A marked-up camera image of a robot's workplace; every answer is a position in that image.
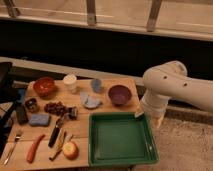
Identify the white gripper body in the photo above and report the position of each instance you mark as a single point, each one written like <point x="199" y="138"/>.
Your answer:
<point x="156" y="113"/>

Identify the light blue towel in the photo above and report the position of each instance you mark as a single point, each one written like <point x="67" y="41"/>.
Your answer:
<point x="89" y="102"/>

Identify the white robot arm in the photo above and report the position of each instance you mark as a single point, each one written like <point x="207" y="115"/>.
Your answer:
<point x="170" y="80"/>

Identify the purple bowl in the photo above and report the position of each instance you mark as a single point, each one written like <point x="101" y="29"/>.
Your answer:
<point x="119" y="94"/>

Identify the red bowl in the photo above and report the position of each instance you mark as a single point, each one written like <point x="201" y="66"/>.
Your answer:
<point x="44" y="86"/>

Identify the green plastic tray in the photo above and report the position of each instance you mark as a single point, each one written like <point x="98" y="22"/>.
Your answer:
<point x="118" y="138"/>

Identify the small blue cup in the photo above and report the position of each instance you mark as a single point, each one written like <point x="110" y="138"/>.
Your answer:
<point x="96" y="85"/>

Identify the dark small jar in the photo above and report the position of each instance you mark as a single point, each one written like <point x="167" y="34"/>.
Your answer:
<point x="73" y="112"/>

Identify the white paper cup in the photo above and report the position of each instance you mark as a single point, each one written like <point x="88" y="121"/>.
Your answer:
<point x="70" y="82"/>

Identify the bunch of dark grapes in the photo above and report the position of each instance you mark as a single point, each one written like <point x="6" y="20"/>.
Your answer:
<point x="56" y="108"/>

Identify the red yellow apple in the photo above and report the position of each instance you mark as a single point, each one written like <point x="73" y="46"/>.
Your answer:
<point x="70" y="150"/>

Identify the blue sponge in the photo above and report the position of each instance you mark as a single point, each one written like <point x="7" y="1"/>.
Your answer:
<point x="39" y="120"/>

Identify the small metal tin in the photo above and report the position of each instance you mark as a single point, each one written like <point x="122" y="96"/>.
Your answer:
<point x="32" y="105"/>

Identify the orange carrot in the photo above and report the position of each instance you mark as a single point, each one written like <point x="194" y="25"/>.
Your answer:
<point x="32" y="151"/>

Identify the silver fork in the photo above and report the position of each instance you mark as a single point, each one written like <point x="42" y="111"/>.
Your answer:
<point x="17" y="138"/>

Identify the black handled knife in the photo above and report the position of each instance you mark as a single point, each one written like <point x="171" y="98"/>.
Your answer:
<point x="55" y="132"/>

